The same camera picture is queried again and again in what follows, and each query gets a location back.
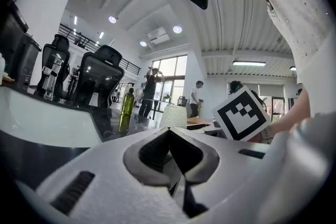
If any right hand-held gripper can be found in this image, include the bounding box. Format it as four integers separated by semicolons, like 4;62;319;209
211;85;271;142

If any black balcony railing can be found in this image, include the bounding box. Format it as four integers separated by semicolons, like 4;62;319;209
57;23;142;74

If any green glass bottle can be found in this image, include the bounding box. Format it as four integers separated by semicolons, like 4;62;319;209
120;87;135;116

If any long ceiling lamp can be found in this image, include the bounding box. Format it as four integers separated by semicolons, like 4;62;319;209
232;60;267;67

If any wooden table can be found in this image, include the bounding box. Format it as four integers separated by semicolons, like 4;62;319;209
186;116;214;127

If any black plastic bin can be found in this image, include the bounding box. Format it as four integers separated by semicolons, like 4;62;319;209
0;0;29;79
15;33;43;92

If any person's right forearm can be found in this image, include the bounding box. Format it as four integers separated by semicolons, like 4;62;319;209
248;88;312;144

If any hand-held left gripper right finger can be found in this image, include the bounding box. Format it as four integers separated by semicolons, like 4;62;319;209
169;127;271;219

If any ceiling air conditioner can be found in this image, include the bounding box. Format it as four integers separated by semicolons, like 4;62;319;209
146;27;171;46

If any large window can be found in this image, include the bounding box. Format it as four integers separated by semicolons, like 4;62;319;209
151;55;188;103

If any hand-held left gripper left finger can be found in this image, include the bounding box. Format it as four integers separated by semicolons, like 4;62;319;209
36;127;190;224

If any black mesh office chair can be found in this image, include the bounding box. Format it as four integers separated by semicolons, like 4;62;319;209
36;34;71;102
68;45;125;109

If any white textured cup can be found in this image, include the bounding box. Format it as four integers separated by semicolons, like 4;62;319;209
159;104;188;130

